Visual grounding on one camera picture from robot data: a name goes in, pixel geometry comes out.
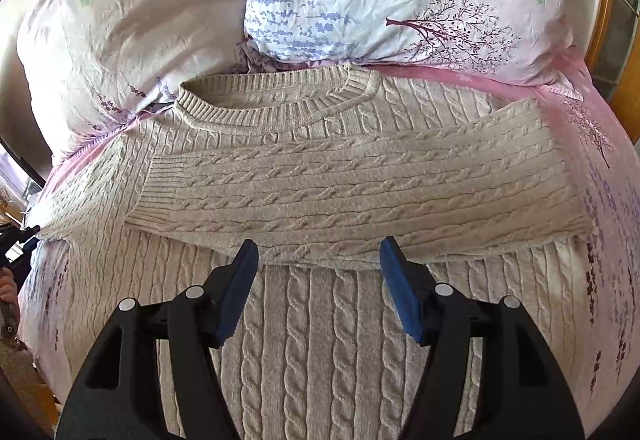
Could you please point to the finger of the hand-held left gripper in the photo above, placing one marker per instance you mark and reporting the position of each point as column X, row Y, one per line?
column 29, row 242

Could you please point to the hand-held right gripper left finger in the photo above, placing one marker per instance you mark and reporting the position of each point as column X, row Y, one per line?
column 234, row 300

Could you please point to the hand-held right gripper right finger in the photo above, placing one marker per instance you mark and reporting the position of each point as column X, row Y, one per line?
column 405, row 295

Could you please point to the person's left hand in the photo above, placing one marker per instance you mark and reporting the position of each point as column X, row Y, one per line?
column 6, row 289

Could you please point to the pink floral bed sheet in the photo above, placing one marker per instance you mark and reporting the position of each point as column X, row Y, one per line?
column 580, row 150

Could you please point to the pale pink floral pillow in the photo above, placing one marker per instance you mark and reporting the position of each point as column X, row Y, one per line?
column 130, row 30

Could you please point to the wooden cabinet with glass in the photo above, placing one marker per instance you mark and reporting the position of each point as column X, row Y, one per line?
column 617, row 20

